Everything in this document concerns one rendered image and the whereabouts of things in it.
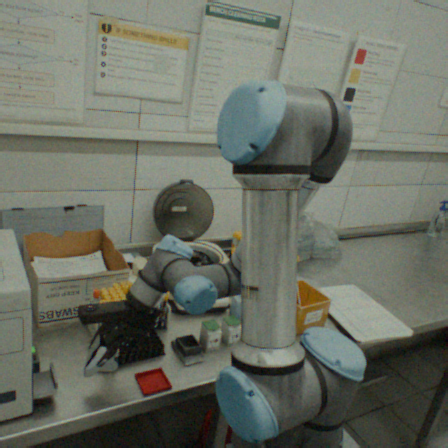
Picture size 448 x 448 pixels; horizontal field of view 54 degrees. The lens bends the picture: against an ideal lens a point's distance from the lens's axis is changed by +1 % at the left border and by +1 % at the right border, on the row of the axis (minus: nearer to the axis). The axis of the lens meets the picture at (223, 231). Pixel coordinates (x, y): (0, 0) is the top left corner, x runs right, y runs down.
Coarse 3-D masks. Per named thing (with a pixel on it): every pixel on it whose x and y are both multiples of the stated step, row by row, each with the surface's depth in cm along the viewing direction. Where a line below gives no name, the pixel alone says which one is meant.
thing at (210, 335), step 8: (208, 320) 118; (200, 328) 118; (208, 328) 115; (216, 328) 115; (200, 336) 118; (208, 336) 114; (216, 336) 115; (200, 344) 118; (208, 344) 115; (216, 344) 117
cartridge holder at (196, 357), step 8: (184, 336) 115; (192, 336) 116; (176, 344) 114; (184, 344) 115; (192, 344) 116; (184, 352) 110; (192, 352) 112; (200, 352) 113; (184, 360) 110; (192, 360) 110; (200, 360) 112
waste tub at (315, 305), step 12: (300, 288) 142; (312, 288) 138; (300, 300) 143; (312, 300) 139; (324, 300) 134; (300, 312) 126; (312, 312) 129; (324, 312) 133; (300, 324) 128; (312, 324) 132; (324, 324) 135
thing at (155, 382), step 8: (160, 368) 106; (136, 376) 103; (144, 376) 104; (152, 376) 104; (160, 376) 105; (144, 384) 102; (152, 384) 102; (160, 384) 102; (168, 384) 103; (144, 392) 98; (152, 392) 99
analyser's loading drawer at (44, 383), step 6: (42, 372) 95; (48, 372) 95; (54, 372) 93; (36, 378) 93; (42, 378) 94; (48, 378) 94; (54, 378) 91; (36, 384) 92; (42, 384) 92; (48, 384) 92; (54, 384) 91; (36, 390) 90; (42, 390) 91; (48, 390) 91; (54, 390) 91; (36, 396) 89
